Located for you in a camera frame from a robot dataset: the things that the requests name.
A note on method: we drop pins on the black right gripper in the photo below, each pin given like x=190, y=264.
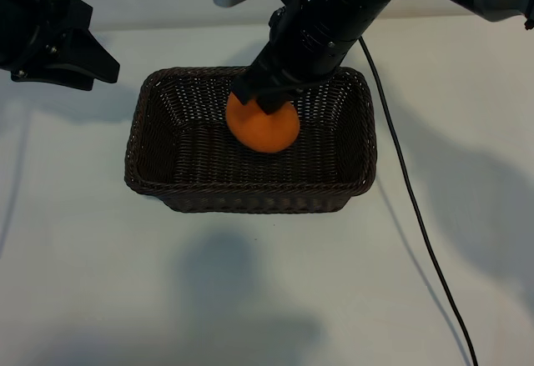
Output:
x=308, y=41

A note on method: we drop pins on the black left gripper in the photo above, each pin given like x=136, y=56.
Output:
x=33, y=32

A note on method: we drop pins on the bumpy orange fruit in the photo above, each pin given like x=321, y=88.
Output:
x=263, y=132

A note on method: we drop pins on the dark brown wicker basket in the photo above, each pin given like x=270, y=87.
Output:
x=200, y=161

